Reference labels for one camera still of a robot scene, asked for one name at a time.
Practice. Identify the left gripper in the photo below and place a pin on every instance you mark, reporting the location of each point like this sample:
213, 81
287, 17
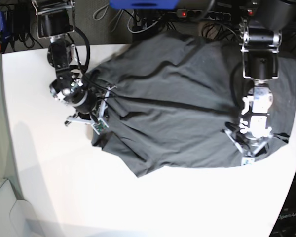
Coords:
251, 147

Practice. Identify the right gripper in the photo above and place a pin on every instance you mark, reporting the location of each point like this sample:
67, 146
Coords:
86, 104

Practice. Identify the dark grey t-shirt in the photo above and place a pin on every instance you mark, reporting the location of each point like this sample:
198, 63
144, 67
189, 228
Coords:
173, 95

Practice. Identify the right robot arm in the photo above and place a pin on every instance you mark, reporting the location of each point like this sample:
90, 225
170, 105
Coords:
55, 21

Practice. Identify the blue box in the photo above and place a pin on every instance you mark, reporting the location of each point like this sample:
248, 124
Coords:
143, 4

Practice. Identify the grey chair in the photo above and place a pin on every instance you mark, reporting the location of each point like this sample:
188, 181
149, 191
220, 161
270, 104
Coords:
17, 217

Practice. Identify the black power strip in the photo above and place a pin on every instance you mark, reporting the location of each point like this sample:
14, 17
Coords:
211, 15

